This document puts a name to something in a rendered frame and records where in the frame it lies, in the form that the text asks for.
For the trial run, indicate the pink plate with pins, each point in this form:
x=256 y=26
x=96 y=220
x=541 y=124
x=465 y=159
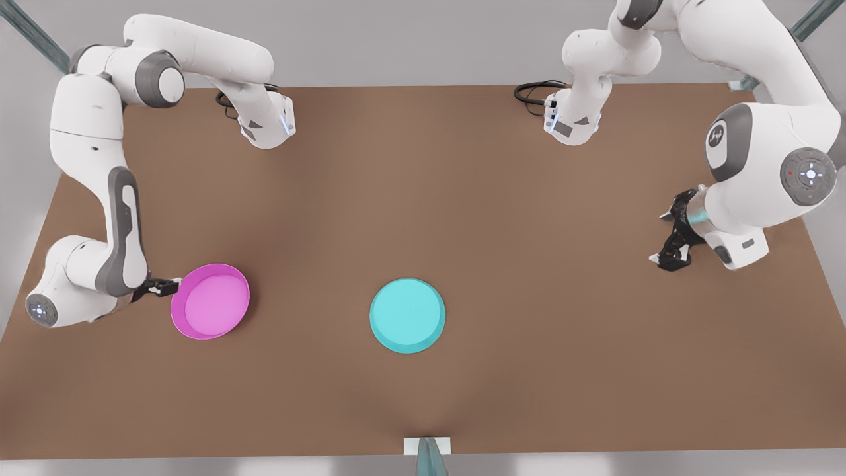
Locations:
x=211 y=303

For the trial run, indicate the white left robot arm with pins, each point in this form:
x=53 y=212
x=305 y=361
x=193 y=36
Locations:
x=760 y=152

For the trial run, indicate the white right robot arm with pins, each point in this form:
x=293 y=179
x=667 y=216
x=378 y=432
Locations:
x=86 y=145

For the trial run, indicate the blue plate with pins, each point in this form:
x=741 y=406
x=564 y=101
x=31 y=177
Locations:
x=408 y=316

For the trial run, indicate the silver frame post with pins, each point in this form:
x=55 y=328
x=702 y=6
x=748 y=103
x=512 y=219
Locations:
x=816 y=16
x=36 y=33
x=428 y=453

